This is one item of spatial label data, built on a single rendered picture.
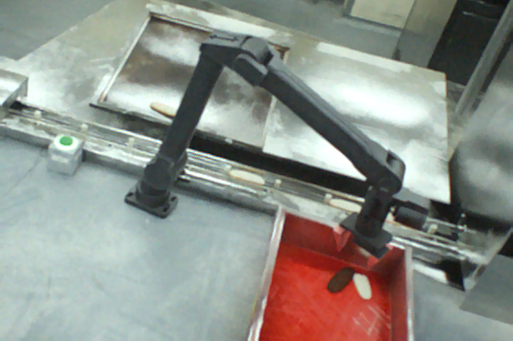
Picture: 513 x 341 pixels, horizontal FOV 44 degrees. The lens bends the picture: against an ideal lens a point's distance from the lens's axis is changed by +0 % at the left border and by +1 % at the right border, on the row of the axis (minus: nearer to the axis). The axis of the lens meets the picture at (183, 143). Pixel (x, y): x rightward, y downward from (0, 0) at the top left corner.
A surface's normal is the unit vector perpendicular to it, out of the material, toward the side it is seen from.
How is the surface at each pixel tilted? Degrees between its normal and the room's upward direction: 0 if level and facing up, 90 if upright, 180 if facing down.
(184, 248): 0
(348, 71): 10
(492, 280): 90
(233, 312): 0
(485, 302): 90
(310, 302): 0
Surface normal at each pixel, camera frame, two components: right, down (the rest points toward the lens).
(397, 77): 0.11, -0.69
